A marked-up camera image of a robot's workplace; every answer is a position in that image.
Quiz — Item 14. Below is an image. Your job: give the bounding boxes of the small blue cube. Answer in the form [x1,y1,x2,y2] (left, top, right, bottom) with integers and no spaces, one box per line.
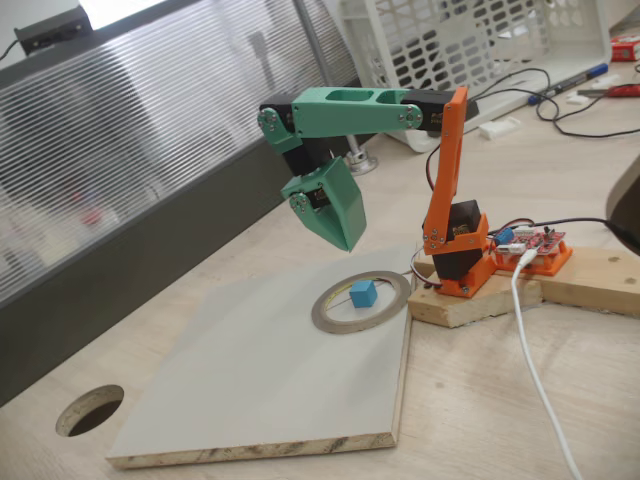
[348,280,377,309]

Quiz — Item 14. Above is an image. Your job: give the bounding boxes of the black power cable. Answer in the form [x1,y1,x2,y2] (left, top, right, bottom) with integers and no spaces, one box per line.
[487,217,640,249]

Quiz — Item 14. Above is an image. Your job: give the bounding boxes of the long black cable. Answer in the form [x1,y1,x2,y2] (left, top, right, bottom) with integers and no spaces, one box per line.
[469,67,640,139]

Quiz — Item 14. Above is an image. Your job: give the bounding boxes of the dark grey rounded object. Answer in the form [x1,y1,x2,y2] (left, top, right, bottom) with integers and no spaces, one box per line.
[604,154,640,254]

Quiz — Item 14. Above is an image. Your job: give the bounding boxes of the white plastic bracket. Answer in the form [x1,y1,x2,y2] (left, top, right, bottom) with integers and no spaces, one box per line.
[478,115,521,140]

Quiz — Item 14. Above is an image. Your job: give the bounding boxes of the blue marker pen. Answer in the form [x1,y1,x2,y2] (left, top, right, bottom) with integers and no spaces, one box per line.
[528,63,610,105]

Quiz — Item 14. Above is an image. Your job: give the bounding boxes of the ribbed glass desk partition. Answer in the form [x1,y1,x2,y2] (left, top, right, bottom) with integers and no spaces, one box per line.
[0,0,371,406]

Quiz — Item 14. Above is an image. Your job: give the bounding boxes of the red cardboard box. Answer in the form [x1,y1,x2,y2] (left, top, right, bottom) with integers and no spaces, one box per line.
[610,37,640,64]

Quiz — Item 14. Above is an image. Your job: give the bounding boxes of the white plastic lattice crate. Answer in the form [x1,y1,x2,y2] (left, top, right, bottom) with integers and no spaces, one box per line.
[339,0,612,154]

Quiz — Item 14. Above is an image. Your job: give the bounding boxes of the silver metal partition foot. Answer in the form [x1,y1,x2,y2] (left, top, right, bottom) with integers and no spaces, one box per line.
[347,134,380,175]

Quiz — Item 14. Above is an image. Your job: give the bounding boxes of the small black box device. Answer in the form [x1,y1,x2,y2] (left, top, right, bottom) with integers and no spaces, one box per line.
[13,5,92,55]

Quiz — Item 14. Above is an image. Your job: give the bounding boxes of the red circuit board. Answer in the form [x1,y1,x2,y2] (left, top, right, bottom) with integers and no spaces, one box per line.
[492,225,569,257]

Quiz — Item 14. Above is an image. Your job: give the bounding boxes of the thick white USB cable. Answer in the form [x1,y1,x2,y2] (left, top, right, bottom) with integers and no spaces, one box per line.
[509,249,585,480]

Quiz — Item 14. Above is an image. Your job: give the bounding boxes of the grey ring of tape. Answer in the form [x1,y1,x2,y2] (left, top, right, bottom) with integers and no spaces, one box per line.
[310,270,412,335]

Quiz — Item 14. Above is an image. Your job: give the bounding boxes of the pale wooden base block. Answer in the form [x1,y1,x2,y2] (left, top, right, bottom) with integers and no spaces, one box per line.
[407,259,545,330]
[492,243,640,319]

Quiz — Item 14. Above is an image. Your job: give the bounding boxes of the red handled pliers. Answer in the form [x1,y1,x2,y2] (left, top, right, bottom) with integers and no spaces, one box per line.
[577,82,640,100]

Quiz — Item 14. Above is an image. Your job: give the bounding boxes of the light grey wooden board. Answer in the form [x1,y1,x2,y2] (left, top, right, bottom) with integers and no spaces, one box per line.
[104,244,416,471]

